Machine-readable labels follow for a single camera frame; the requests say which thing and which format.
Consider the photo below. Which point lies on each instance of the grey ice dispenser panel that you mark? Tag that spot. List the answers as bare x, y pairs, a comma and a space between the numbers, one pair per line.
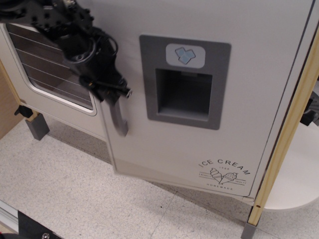
185, 80

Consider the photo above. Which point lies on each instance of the wooden right frame post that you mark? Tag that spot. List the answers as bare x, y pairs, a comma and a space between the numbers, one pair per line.
303, 90

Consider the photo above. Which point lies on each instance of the grey left foot cap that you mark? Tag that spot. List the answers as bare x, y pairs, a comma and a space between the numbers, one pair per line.
38, 127

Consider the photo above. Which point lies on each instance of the black clamp right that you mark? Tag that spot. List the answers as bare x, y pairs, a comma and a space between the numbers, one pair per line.
311, 112

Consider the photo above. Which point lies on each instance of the black clamp knob left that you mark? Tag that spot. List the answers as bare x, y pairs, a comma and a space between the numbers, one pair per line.
24, 111

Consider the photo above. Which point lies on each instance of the white toy oven door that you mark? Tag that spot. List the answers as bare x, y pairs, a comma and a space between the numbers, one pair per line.
43, 83

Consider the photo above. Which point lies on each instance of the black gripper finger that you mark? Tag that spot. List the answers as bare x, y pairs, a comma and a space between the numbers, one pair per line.
99, 91
113, 95

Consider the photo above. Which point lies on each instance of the aluminium rail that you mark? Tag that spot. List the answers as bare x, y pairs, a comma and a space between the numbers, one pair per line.
9, 217

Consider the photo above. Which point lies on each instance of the white toy kitchen cabinet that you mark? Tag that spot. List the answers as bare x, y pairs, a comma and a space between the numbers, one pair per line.
190, 93

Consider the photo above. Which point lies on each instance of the grey foot cap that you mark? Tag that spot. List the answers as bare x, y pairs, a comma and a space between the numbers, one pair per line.
248, 231
38, 127

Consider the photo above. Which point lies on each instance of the grey right foot cap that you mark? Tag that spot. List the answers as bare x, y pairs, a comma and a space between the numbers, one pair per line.
248, 231

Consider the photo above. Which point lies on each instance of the grey fridge door handle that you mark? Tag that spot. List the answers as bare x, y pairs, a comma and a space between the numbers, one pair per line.
119, 122

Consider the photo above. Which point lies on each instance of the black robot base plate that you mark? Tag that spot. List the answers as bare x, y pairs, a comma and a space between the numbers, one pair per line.
30, 229

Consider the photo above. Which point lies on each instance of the white toy fridge door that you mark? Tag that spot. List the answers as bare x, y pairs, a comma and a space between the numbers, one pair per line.
269, 42

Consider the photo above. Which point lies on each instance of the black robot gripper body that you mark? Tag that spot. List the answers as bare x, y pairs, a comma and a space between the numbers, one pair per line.
98, 66

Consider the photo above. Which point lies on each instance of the wooden left side panel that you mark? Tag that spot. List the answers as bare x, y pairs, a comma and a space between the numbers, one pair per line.
9, 103

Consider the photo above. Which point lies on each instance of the white round table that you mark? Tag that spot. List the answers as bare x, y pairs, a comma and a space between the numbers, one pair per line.
297, 183

